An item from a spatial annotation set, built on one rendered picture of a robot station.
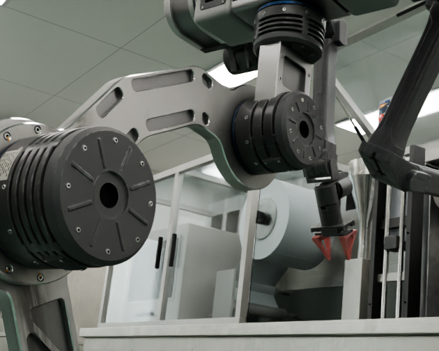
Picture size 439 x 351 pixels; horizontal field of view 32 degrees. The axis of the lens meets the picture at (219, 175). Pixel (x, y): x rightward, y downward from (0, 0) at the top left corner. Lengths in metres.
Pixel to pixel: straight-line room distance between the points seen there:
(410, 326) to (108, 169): 1.20
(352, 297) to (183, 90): 1.53
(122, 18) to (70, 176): 3.90
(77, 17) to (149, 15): 0.47
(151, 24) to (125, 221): 3.88
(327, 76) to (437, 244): 0.68
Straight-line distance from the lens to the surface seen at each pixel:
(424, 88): 1.54
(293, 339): 2.39
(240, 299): 2.71
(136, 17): 4.76
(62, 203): 0.90
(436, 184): 1.70
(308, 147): 1.38
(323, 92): 2.04
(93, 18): 4.86
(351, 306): 2.69
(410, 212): 2.29
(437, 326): 1.94
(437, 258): 2.42
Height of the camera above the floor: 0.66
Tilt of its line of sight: 16 degrees up
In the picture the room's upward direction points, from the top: 6 degrees clockwise
